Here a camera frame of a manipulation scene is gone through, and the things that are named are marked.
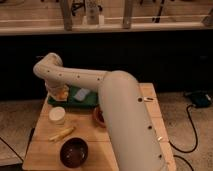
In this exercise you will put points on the orange bowl with dark contents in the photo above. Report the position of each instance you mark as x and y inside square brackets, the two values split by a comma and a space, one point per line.
[98, 118]

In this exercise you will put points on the dark brown bowl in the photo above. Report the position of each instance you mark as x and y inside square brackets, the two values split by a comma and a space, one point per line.
[74, 152]

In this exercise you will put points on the yellow banana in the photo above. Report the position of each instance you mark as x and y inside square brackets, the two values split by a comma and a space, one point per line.
[62, 134]

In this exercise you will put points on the light blue sponge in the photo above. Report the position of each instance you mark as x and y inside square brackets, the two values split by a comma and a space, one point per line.
[81, 94]

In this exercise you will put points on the green plastic tray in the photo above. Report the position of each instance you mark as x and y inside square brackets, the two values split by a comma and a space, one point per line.
[90, 101]

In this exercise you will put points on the orange apple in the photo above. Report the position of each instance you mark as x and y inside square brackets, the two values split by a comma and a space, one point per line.
[62, 95]

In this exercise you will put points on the dark device on floor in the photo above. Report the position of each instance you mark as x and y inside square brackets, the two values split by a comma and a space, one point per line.
[199, 99]

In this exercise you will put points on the white paper cup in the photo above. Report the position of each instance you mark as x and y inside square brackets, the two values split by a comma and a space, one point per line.
[57, 115]

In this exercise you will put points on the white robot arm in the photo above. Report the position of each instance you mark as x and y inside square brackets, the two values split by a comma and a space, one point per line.
[129, 125]

